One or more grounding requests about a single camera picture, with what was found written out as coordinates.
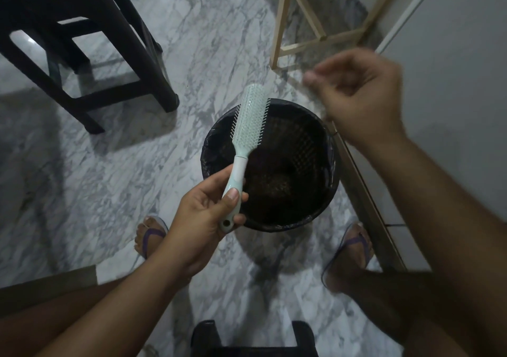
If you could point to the black plastic stool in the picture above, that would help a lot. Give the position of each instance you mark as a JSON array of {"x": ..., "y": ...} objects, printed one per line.
[{"x": 206, "y": 337}]

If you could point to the person's right hand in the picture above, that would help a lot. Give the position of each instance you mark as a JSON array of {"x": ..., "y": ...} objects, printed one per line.
[{"x": 364, "y": 99}]

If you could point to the person's right forearm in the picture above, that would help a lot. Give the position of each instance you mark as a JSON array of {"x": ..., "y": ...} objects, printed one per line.
[{"x": 455, "y": 230}]

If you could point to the tall black stool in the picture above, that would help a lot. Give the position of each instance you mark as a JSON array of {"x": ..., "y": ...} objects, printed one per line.
[{"x": 126, "y": 32}]

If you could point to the light wooden table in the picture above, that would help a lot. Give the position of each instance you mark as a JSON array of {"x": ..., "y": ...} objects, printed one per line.
[{"x": 279, "y": 24}]

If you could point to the white cabinet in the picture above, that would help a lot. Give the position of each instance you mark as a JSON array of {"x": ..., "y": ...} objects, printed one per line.
[{"x": 455, "y": 71}]

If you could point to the person's left hand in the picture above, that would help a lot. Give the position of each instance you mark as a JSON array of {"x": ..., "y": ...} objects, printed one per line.
[{"x": 198, "y": 230}]

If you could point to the mint green hairbrush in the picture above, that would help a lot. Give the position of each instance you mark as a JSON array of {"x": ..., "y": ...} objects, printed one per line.
[{"x": 249, "y": 119}]

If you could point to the purple flip-flop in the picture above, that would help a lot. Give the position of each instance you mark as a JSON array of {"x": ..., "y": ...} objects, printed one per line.
[
  {"x": 152, "y": 233},
  {"x": 358, "y": 240}
]

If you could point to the black waste bin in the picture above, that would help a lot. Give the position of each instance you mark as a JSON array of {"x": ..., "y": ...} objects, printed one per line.
[{"x": 305, "y": 150}]

